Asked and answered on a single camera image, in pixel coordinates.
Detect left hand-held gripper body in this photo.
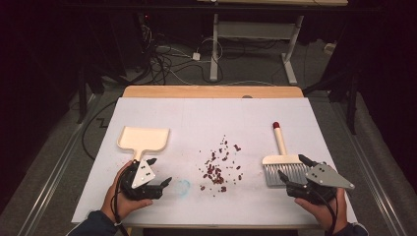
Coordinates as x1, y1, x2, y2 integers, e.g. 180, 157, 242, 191
118, 159, 164, 201

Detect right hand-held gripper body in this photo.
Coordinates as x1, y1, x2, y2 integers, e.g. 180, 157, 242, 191
285, 162, 356, 207

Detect cream plastic dustpan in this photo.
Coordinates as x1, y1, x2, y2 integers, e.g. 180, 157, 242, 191
116, 126, 171, 163

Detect cream brush with grey bristles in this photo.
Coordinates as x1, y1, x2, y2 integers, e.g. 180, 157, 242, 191
262, 121, 312, 188

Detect person's left hand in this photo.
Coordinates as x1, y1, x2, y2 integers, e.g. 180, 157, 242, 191
100, 160, 154, 224

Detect person's right hand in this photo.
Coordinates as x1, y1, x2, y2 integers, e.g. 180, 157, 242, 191
294, 188, 349, 234

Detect scattered red bean bits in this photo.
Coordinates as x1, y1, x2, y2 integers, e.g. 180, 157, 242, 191
198, 134, 245, 198

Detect white table sheet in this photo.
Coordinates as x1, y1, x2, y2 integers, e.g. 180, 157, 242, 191
71, 96, 358, 228

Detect black stand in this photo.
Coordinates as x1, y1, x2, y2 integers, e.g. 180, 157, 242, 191
303, 63, 359, 136
76, 63, 106, 125

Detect wooden table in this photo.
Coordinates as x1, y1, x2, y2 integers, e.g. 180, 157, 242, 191
121, 86, 324, 230

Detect white-framed desk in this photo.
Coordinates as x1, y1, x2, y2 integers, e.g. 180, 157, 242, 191
196, 0, 349, 86

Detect right hand-held gripper cable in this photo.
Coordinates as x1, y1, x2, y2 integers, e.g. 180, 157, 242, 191
311, 188, 339, 236

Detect hand-held gripper cable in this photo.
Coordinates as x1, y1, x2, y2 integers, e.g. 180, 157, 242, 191
112, 183, 131, 236
311, 188, 339, 236

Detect metal floor rail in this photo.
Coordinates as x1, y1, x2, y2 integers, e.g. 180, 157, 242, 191
16, 93, 100, 236
328, 99, 411, 236

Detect left hand-held gripper cable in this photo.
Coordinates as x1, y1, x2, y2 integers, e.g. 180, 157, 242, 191
112, 183, 131, 236

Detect black floor cable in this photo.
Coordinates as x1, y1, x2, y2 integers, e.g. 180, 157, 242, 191
81, 99, 118, 161

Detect tangle of floor cables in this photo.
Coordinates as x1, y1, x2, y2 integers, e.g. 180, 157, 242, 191
141, 24, 225, 87

